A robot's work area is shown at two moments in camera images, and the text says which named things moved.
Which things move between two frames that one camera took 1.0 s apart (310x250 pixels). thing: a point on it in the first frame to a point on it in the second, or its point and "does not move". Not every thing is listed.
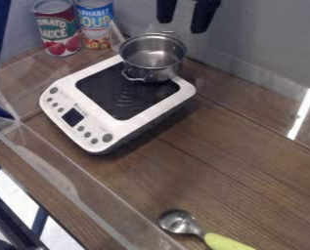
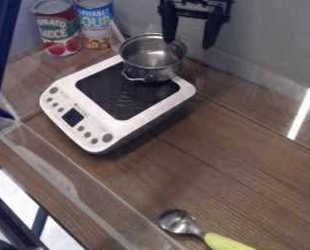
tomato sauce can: [58, 23] does not move
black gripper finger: [203, 16] to [214, 21]
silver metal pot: [152, 56] does not move
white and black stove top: [106, 109] does not move
